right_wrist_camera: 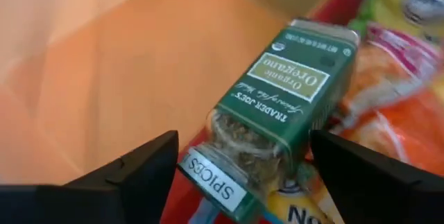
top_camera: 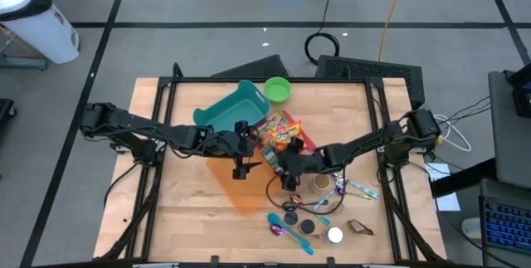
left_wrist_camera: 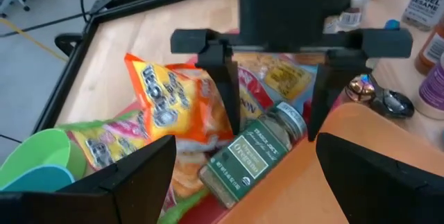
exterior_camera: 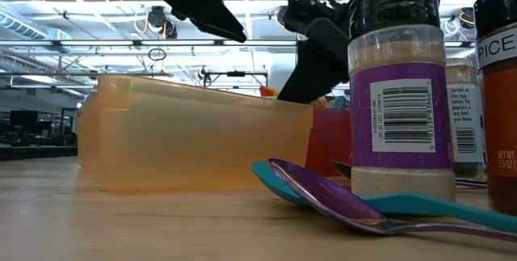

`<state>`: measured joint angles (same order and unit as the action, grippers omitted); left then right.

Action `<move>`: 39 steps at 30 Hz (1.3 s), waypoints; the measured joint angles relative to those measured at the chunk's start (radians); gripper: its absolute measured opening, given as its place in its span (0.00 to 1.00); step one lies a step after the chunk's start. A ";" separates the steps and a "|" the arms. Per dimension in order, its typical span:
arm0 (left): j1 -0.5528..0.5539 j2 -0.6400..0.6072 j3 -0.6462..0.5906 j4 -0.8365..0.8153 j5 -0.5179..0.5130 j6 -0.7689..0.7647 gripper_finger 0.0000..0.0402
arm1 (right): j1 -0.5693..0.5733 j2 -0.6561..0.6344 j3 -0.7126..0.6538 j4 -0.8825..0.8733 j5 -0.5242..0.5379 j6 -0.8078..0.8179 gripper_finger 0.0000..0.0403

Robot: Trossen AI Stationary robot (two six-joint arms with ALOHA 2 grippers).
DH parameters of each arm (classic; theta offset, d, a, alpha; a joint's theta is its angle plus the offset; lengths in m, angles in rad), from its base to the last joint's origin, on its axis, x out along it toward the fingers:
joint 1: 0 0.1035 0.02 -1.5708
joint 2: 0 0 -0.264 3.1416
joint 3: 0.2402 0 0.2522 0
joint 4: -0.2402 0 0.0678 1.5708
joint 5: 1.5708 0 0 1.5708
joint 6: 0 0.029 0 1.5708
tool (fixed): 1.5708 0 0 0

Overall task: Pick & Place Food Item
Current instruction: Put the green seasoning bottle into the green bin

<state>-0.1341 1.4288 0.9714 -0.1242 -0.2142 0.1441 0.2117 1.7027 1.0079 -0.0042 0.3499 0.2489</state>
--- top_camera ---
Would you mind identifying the green plastic bowl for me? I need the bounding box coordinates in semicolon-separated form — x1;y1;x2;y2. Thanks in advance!
263;76;293;105

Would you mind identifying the chicken flavor ramen packet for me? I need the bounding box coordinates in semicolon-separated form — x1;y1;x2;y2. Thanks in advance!
268;120;304;153

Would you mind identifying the black desk leg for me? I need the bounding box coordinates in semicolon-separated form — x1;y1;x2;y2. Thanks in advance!
429;158;498;199

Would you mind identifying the black aluminium table frame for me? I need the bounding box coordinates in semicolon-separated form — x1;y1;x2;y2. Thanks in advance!
99;62;447;268

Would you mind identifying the grey metal stand foot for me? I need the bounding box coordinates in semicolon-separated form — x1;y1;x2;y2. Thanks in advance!
0;54;49;72

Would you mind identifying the white computer mouse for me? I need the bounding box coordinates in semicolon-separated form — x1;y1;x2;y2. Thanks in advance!
460;217;483;241

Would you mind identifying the orange translucent plastic bin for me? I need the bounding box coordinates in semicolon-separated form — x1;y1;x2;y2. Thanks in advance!
205;151;287;216

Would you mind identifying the white trash can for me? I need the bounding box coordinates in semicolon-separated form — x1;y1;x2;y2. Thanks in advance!
0;0;80;66

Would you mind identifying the white paper sheet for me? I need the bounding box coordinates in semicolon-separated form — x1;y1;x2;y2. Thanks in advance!
423;162;462;213

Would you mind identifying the small purple iridescent spoon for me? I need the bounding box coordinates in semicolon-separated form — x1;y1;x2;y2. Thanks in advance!
336;186;373;201

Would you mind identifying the black computer keyboard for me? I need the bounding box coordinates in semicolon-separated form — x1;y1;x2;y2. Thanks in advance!
479;195;531;257

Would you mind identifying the green lid spice jar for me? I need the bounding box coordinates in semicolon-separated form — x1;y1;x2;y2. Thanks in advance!
260;144;281;174

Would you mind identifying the white lid spice jar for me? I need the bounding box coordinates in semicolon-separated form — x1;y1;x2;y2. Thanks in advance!
321;226;345;246

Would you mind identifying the teal plastic handled basket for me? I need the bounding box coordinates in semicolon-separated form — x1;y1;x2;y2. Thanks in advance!
192;79;272;134

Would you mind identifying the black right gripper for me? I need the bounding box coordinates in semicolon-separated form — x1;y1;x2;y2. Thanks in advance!
271;136;329;192

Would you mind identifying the shrimp flavor ramen packet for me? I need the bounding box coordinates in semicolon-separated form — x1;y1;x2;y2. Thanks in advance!
253;110;291;147

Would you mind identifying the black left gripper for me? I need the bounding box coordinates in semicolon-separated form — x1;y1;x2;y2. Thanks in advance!
231;120;264;181

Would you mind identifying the brown snack pouch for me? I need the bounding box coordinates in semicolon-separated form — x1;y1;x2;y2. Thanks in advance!
346;218;376;237

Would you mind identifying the teal plastic spoon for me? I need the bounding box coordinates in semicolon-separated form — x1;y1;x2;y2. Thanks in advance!
266;212;312;248

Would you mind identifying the large purple iridescent spoon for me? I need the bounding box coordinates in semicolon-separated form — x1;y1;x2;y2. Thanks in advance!
269;223;315;256

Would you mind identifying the black hanging cable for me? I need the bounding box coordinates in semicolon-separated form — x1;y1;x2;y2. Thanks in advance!
303;0;342;66

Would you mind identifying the pink translucent plastic bin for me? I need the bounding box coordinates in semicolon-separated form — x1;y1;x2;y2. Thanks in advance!
251;109;319;176

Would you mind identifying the orange spice jar black lid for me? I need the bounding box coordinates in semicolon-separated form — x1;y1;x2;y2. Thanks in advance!
298;218;317;236

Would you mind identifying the yellow hanging cable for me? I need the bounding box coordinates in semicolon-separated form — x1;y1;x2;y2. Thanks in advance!
376;0;411;63

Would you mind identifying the white floor cable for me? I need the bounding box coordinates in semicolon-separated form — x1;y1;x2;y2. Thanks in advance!
433;113;473;153

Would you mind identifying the black electronic device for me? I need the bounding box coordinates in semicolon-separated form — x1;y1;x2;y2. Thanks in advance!
506;62;531;119

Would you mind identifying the dark grey flat case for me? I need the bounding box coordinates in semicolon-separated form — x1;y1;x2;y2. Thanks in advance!
209;54;291;80

